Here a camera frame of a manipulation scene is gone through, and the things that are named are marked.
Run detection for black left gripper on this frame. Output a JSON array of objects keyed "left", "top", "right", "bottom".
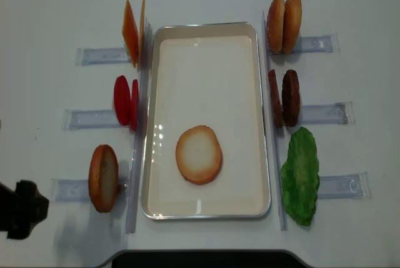
[{"left": 1, "top": 180, "right": 49, "bottom": 239}]

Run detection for bun slice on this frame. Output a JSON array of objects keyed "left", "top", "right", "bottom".
[
  {"left": 88, "top": 144, "right": 119, "bottom": 213},
  {"left": 176, "top": 125, "right": 223, "bottom": 185}
]

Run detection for black robot base front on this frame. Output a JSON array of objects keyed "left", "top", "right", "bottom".
[{"left": 112, "top": 251, "right": 305, "bottom": 267}]

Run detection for left red tomato slice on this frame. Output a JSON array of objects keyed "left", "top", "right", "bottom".
[{"left": 113, "top": 76, "right": 131, "bottom": 126}]

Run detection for red tomato slice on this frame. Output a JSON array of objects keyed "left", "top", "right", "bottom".
[
  {"left": 130, "top": 79, "right": 139, "bottom": 131},
  {"left": 113, "top": 76, "right": 131, "bottom": 126}
]

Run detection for right red tomato slice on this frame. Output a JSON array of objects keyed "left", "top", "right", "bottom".
[{"left": 130, "top": 79, "right": 139, "bottom": 131}]

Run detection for left orange cheese slice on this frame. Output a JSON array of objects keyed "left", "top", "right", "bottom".
[{"left": 122, "top": 0, "right": 139, "bottom": 67}]

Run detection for orange cheese slice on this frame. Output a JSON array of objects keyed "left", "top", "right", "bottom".
[
  {"left": 122, "top": 0, "right": 139, "bottom": 67},
  {"left": 138, "top": 0, "right": 145, "bottom": 65}
]

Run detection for right orange cheese slice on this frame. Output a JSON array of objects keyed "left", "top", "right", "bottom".
[{"left": 138, "top": 0, "right": 145, "bottom": 65}]

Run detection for left brown meat patty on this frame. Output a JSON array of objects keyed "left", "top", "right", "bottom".
[{"left": 268, "top": 69, "right": 284, "bottom": 128}]

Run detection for green lettuce leaf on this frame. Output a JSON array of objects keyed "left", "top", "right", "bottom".
[{"left": 281, "top": 127, "right": 320, "bottom": 227}]

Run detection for right dark meat patty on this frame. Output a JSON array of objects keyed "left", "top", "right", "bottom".
[{"left": 282, "top": 69, "right": 300, "bottom": 127}]

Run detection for clear holder bottom left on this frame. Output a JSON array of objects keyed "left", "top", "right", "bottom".
[{"left": 49, "top": 177, "right": 129, "bottom": 203}]

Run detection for clear holder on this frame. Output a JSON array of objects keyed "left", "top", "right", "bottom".
[
  {"left": 299, "top": 102, "right": 356, "bottom": 125},
  {"left": 62, "top": 109, "right": 124, "bottom": 131},
  {"left": 49, "top": 177, "right": 129, "bottom": 203},
  {"left": 318, "top": 172, "right": 371, "bottom": 199},
  {"left": 292, "top": 33, "right": 340, "bottom": 54},
  {"left": 75, "top": 47, "right": 131, "bottom": 66}
]

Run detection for clear holder middle left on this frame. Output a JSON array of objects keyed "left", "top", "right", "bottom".
[{"left": 62, "top": 109, "right": 124, "bottom": 131}]

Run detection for clear holder top left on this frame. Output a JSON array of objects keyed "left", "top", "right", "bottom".
[{"left": 75, "top": 47, "right": 131, "bottom": 66}]

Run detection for white metal tray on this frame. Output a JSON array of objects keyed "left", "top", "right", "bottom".
[{"left": 141, "top": 22, "right": 271, "bottom": 220}]

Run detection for top-right left bun half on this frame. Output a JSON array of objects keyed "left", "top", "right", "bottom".
[{"left": 266, "top": 0, "right": 285, "bottom": 53}]

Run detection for top-right bun half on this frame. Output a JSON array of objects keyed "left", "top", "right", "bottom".
[
  {"left": 266, "top": 0, "right": 285, "bottom": 53},
  {"left": 282, "top": 0, "right": 302, "bottom": 54}
]

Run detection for clear holder middle right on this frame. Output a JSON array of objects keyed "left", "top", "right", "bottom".
[{"left": 299, "top": 102, "right": 356, "bottom": 125}]

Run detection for top-right right bun half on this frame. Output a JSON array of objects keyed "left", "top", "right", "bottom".
[{"left": 282, "top": 0, "right": 302, "bottom": 54}]

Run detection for clear holder bottom right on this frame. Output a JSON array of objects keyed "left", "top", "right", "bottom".
[{"left": 318, "top": 172, "right": 371, "bottom": 199}]

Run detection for clear holder top right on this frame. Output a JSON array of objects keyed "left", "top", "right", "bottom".
[{"left": 292, "top": 33, "right": 340, "bottom": 54}]

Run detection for long clear rail left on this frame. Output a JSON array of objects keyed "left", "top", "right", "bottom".
[{"left": 126, "top": 18, "right": 153, "bottom": 234}]

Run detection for long clear rail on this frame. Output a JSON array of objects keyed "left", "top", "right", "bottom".
[
  {"left": 262, "top": 11, "right": 288, "bottom": 231},
  {"left": 126, "top": 18, "right": 153, "bottom": 234}
]

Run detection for long clear rail right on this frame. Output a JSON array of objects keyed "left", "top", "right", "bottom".
[{"left": 262, "top": 11, "right": 288, "bottom": 231}]

